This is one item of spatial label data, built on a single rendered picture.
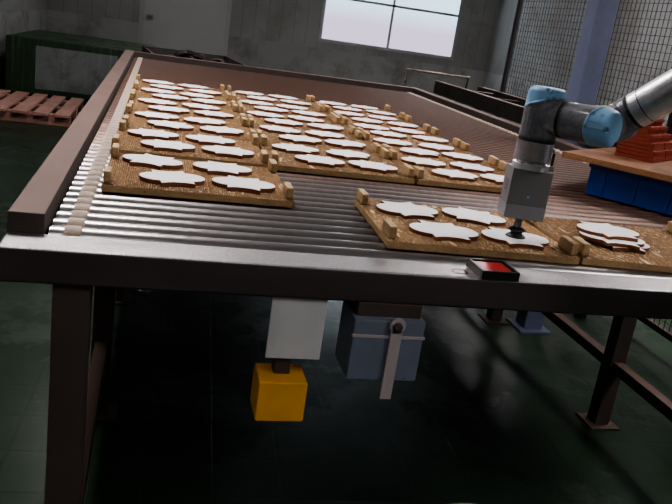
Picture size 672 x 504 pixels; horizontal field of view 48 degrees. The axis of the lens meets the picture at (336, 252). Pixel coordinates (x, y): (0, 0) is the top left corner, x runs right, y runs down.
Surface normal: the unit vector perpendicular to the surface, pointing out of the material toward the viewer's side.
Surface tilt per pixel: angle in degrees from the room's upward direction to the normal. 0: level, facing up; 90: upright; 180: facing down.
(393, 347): 90
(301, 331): 90
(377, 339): 90
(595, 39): 90
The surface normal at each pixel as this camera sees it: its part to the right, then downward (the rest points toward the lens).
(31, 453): 0.14, -0.95
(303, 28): 0.16, 0.31
